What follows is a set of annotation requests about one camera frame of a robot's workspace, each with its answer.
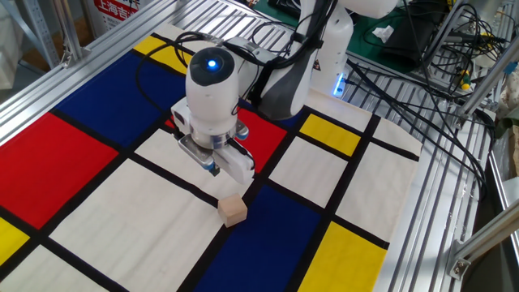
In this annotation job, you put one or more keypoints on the white crumpled tissue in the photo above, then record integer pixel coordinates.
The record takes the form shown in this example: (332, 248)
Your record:
(383, 33)

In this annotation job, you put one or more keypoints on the Mondrian pattern cloth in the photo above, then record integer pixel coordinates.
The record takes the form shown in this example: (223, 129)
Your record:
(121, 223)

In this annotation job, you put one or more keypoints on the black pouch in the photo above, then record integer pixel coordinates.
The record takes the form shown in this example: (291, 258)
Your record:
(409, 40)

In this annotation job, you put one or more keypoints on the small wooden block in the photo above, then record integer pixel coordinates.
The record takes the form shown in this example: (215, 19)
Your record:
(232, 211)

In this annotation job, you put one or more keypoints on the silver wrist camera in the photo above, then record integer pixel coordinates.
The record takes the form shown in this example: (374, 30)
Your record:
(194, 151)

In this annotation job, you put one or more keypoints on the yellow green screwdriver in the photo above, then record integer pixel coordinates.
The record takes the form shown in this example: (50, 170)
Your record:
(465, 80)

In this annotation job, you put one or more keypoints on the white sign red lettering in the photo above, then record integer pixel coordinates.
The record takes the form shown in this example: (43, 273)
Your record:
(115, 10)

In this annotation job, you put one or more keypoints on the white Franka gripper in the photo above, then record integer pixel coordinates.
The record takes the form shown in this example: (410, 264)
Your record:
(241, 168)

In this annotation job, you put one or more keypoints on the green mat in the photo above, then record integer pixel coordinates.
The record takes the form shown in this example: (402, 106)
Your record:
(365, 44)

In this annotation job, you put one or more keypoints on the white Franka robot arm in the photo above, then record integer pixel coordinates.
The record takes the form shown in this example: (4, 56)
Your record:
(211, 101)

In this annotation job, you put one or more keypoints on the perforated metal post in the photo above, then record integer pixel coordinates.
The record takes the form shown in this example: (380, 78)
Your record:
(40, 32)

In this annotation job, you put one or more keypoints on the aluminium frame bar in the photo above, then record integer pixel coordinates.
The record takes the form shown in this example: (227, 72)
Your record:
(490, 73)
(490, 235)
(67, 28)

